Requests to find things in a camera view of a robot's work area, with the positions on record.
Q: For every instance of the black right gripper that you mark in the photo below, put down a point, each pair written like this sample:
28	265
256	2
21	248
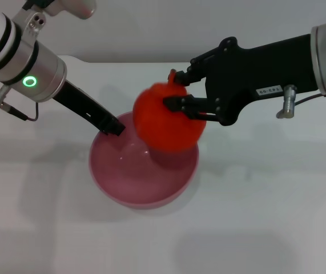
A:
251	74

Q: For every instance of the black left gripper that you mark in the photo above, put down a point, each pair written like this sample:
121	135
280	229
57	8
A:
80	102

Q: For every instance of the orange toy tangerine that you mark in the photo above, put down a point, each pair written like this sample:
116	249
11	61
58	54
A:
162	128

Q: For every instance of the pink plastic bowl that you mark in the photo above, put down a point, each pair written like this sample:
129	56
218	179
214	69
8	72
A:
140	185

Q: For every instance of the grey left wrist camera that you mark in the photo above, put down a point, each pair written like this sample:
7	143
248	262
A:
74	7

